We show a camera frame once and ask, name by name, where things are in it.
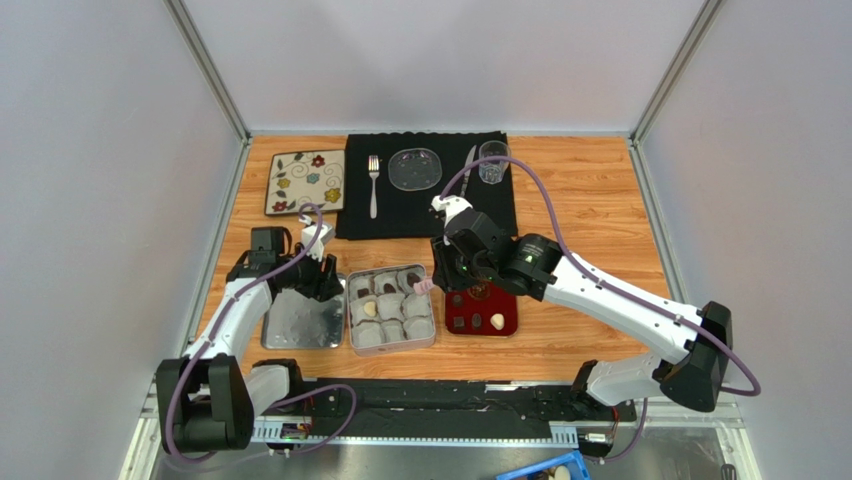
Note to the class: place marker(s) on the blue plastic crate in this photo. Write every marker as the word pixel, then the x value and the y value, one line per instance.
pixel 566 466

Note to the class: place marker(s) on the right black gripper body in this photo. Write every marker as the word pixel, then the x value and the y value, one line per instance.
pixel 454 253

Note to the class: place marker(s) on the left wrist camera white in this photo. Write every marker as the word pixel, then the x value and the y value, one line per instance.
pixel 315 238

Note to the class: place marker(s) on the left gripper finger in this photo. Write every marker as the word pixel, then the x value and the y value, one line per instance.
pixel 311 284
pixel 330 283

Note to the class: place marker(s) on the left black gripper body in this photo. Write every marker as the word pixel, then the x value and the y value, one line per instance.
pixel 291 276

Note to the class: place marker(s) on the silver fork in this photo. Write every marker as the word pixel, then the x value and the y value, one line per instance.
pixel 374 173

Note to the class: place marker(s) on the floral square plate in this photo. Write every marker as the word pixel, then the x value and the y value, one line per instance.
pixel 306 177

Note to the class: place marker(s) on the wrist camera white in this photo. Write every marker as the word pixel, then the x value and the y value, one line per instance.
pixel 315 238
pixel 453 211

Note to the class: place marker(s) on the dark textured chocolate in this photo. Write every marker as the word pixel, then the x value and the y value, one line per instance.
pixel 412 278

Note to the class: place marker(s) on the clear drinking glass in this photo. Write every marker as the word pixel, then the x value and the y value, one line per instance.
pixel 492 171

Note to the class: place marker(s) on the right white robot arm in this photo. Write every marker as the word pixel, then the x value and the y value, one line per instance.
pixel 689 347

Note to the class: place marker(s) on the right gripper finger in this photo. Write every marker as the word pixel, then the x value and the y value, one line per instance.
pixel 443 259
pixel 465 277

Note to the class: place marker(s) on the pink metal tongs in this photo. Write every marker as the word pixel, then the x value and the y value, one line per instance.
pixel 424 286

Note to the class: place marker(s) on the clear glass plate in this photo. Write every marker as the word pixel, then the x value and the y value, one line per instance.
pixel 415 169

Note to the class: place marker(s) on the silver table knife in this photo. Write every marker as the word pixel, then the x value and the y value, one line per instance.
pixel 465 178

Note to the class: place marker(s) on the white shell chocolate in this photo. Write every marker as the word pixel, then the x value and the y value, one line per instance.
pixel 497 321
pixel 370 309

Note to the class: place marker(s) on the red lacquer tray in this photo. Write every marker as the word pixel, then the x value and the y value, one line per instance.
pixel 486 300

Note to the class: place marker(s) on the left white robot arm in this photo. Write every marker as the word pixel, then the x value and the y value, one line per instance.
pixel 206 404

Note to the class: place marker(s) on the silver chocolate tin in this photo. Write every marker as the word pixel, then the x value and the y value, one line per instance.
pixel 405 320

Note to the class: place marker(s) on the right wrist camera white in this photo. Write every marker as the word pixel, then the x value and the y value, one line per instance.
pixel 453 211

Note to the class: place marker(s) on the silver tin lid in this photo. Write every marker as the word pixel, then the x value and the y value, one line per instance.
pixel 296 322

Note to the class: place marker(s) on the black cloth placemat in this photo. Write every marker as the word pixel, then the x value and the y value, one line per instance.
pixel 400 214

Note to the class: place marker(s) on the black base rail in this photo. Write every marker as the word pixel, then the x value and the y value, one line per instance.
pixel 435 412

